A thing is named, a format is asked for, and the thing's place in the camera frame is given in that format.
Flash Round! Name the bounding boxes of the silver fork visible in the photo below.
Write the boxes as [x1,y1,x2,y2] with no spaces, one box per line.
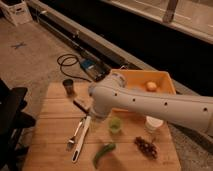
[67,117,85,151]

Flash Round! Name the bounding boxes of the white handled brush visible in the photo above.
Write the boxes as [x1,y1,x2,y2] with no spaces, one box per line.
[72,115,91,163]

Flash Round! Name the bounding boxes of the orange fruit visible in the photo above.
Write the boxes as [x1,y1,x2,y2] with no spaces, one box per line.
[146,81,157,92]

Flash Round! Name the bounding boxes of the bunch of dark grapes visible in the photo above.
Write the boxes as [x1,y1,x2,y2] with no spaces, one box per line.
[134,137,157,159]

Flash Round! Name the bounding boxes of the black chair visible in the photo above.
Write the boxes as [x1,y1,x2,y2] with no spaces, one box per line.
[0,78,36,171]

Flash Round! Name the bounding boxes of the dark metal cup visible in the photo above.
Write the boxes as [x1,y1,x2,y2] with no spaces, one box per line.
[62,79,74,96]

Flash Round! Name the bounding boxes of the metal floor rail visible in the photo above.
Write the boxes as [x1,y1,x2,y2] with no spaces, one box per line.
[26,0,213,96]

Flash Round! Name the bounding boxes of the green pepper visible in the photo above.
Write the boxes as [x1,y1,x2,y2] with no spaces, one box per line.
[93,143,116,168]

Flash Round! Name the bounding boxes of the yellow plastic tray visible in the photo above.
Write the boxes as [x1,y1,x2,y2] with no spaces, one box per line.
[111,69,176,94]

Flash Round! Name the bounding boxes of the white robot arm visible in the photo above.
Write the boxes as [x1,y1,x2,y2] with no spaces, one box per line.
[88,72,213,136]

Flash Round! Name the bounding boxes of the black cable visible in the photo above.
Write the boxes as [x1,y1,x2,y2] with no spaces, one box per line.
[56,53,92,83]

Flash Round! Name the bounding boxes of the green plastic cup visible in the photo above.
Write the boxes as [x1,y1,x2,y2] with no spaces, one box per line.
[108,117,122,134]

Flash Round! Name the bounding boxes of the small brown black block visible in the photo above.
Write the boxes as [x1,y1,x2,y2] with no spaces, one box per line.
[73,98,90,114]

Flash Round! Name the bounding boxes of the white cardboard box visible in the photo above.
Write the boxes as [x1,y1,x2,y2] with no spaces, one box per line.
[0,0,32,26]

